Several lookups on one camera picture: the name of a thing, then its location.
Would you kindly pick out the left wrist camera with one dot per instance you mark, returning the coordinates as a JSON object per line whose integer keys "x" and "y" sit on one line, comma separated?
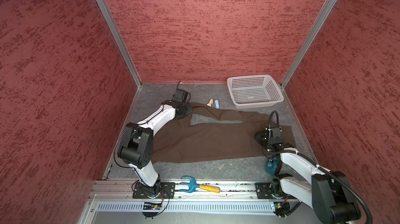
{"x": 181, "y": 96}

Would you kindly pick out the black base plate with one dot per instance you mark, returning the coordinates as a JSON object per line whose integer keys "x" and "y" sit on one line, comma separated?
{"x": 264, "y": 192}
{"x": 165, "y": 190}

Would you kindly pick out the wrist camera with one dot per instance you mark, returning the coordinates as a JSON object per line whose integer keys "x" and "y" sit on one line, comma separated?
{"x": 181, "y": 96}
{"x": 275, "y": 134}

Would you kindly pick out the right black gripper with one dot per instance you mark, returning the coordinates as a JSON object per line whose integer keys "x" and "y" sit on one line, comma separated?
{"x": 259, "y": 134}

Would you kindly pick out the right aluminium corner post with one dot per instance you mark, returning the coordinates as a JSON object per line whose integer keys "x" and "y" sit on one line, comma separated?
{"x": 314, "y": 30}

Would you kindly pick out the blue yellow garden fork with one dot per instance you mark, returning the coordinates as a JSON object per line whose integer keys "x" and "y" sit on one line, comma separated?
{"x": 193, "y": 185}

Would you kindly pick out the white slotted cable duct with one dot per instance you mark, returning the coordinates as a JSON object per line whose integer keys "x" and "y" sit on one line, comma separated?
{"x": 251, "y": 208}

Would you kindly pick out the left aluminium corner post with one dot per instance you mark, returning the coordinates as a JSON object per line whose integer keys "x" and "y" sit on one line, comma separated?
{"x": 104, "y": 8}

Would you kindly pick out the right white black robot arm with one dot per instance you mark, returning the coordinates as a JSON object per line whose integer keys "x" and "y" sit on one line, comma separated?
{"x": 327, "y": 193}

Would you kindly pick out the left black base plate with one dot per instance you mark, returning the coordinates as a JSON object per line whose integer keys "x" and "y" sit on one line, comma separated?
{"x": 165, "y": 190}

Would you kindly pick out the aluminium corner post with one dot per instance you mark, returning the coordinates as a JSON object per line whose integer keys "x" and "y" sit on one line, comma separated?
{"x": 104, "y": 8}
{"x": 314, "y": 30}

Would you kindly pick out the teal small bottle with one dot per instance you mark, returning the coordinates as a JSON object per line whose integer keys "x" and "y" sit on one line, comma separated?
{"x": 273, "y": 166}

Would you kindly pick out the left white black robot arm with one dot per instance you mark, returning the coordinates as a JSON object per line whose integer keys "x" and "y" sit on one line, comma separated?
{"x": 136, "y": 144}

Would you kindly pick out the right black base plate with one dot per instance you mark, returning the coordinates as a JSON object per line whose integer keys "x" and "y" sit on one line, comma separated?
{"x": 264, "y": 192}

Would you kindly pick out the white plastic basket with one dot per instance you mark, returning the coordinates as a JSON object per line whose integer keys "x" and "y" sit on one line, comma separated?
{"x": 254, "y": 91}

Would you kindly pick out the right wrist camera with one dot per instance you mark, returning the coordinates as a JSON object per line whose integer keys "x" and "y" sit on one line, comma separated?
{"x": 275, "y": 134}

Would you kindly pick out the brown trousers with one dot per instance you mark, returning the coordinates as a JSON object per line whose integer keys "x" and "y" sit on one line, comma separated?
{"x": 232, "y": 135}

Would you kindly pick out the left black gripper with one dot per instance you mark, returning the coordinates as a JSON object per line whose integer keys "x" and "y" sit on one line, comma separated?
{"x": 188, "y": 111}

